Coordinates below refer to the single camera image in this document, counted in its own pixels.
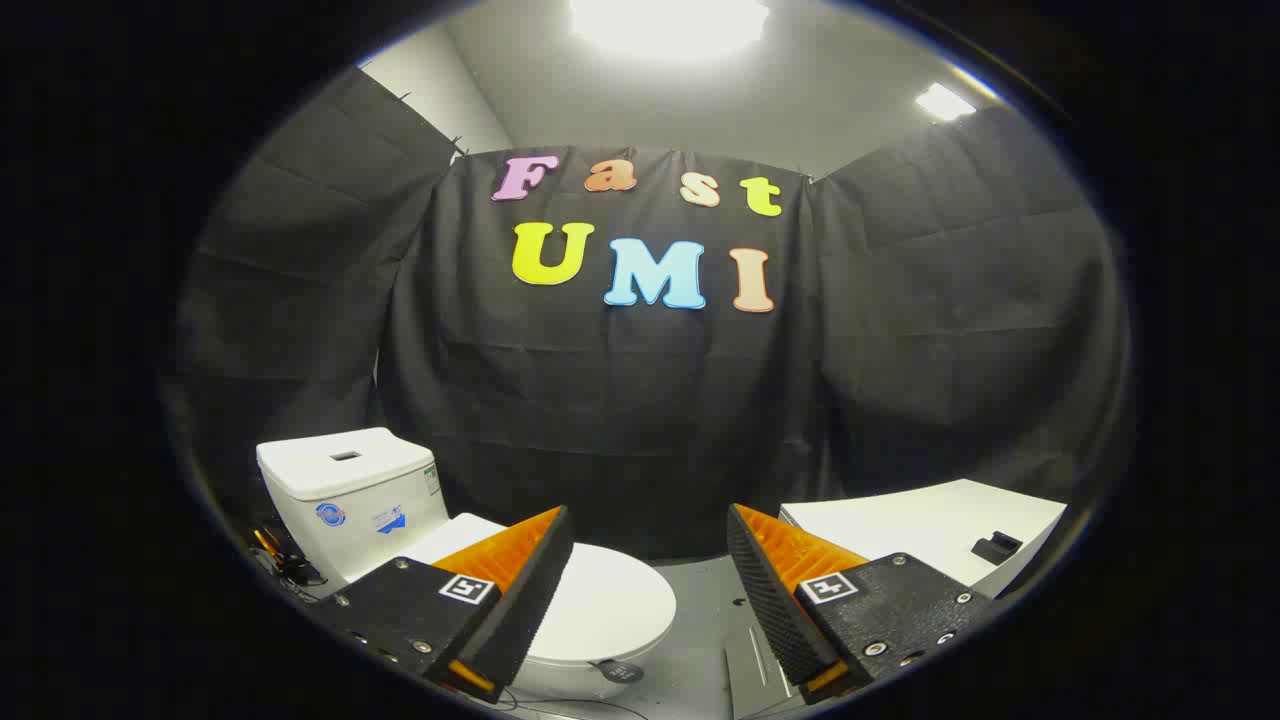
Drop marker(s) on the white toilet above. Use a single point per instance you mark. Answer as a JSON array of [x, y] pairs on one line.
[[350, 500]]

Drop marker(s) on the black round lid tab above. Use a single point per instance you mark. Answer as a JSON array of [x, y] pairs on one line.
[[620, 671]]

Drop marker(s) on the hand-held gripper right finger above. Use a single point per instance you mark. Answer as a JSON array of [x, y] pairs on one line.
[[770, 610]]

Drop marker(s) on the small ceiling light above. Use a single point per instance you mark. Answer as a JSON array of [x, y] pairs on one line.
[[944, 102]]

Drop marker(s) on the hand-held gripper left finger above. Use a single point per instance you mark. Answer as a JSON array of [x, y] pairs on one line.
[[530, 600]]

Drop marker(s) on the white cabinet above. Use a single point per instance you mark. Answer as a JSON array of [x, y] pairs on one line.
[[900, 525]]

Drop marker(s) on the large ceiling light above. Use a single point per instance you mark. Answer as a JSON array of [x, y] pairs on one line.
[[668, 25]]

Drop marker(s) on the white toilet lid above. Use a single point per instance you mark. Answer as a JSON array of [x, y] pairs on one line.
[[610, 610]]

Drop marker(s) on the black backdrop cloth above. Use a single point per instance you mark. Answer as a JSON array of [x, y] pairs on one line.
[[620, 400]]

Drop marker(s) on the small black block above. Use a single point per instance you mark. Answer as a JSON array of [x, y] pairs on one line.
[[997, 548]]

